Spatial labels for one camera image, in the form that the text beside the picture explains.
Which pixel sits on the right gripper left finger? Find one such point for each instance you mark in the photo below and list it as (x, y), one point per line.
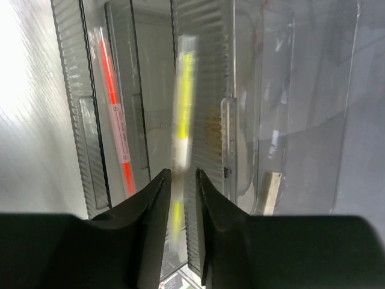
(120, 248)

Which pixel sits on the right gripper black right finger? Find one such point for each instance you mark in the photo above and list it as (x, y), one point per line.
(238, 250)

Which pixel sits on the beige eraser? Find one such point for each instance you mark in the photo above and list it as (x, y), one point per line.
(270, 191)

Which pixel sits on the orange highlighter pen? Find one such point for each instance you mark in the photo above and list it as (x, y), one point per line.
(116, 113)

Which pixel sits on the clear plastic drawer cabinet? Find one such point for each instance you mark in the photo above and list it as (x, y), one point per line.
(276, 72)

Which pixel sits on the yellow highlighter pen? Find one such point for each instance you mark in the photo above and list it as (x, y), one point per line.
(182, 128)

